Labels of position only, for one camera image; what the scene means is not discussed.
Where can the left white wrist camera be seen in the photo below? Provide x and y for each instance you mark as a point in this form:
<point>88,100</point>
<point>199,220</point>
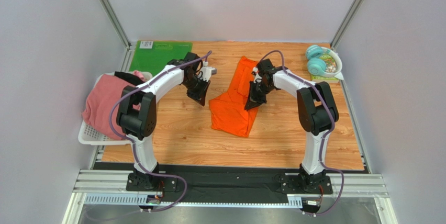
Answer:
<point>206,72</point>

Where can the colourful book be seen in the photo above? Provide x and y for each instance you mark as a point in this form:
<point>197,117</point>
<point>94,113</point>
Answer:
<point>329,67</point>

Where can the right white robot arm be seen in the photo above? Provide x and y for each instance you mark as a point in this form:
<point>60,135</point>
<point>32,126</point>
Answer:
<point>317,114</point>

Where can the black t shirt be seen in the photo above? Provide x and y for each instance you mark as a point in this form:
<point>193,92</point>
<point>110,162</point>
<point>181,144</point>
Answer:
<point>135,77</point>

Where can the pink t shirt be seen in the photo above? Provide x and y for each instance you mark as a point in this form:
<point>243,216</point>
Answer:
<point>99,103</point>

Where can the white plastic basket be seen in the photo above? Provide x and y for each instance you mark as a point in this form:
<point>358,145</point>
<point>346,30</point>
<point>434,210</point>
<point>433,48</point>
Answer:
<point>88,135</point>

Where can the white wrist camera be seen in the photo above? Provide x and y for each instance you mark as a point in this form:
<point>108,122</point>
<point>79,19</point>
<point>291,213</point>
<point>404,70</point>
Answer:
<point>206,72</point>
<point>257,77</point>

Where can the green cutting mat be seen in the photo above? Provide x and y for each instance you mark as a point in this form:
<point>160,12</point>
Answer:
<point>152,56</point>

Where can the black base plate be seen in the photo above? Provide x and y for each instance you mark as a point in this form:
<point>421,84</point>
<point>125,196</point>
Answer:
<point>218,184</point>

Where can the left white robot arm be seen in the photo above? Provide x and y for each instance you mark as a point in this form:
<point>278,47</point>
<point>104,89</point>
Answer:
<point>137,115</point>

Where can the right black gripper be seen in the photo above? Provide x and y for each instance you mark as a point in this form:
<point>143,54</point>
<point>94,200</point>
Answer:
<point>257,91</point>

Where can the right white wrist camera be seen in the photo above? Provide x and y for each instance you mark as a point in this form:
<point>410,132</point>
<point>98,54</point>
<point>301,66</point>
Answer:
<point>257,77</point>

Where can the aluminium frame rail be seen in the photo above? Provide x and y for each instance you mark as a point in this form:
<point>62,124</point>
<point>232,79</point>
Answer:
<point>369,186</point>

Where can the orange t shirt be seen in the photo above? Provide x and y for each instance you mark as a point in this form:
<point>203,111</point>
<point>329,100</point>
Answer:
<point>227,110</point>

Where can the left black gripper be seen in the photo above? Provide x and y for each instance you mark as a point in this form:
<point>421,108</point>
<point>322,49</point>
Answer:
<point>200,96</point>

